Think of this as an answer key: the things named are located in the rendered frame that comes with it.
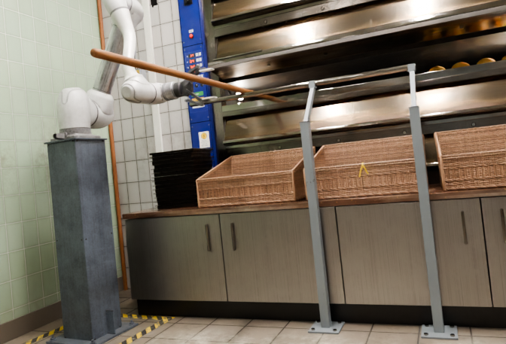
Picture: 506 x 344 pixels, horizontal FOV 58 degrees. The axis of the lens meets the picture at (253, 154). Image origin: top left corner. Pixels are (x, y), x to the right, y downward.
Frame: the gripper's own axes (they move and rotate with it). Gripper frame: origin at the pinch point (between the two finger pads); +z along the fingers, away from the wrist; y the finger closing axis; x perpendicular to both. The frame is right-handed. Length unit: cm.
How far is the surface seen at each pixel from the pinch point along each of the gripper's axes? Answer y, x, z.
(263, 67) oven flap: -18, -66, 2
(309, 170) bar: 46, -9, 41
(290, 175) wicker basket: 48, -19, 28
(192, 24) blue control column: -55, -64, -44
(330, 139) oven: 31, -69, 38
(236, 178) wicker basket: 47, -18, -1
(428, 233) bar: 77, -9, 89
